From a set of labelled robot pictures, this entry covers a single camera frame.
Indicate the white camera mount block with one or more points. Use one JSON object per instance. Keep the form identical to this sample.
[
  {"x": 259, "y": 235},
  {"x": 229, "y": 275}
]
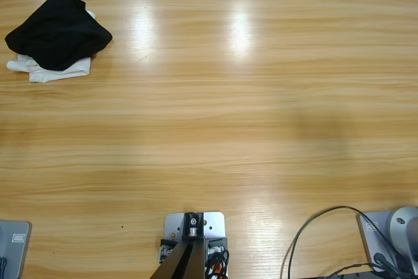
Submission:
[{"x": 215, "y": 223}]

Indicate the dark camera post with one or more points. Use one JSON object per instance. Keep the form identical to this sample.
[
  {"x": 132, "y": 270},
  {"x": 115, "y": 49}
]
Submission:
[{"x": 186, "y": 259}]

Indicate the black polo shirt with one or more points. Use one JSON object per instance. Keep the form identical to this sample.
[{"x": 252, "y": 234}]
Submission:
[{"x": 58, "y": 34}]

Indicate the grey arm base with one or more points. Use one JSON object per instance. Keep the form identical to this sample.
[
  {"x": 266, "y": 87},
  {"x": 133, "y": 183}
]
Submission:
[
  {"x": 375, "y": 243},
  {"x": 16, "y": 253}
]

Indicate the white cloth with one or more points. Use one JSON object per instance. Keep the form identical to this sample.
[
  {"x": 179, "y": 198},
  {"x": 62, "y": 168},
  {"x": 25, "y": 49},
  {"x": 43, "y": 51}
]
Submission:
[{"x": 65, "y": 74}]

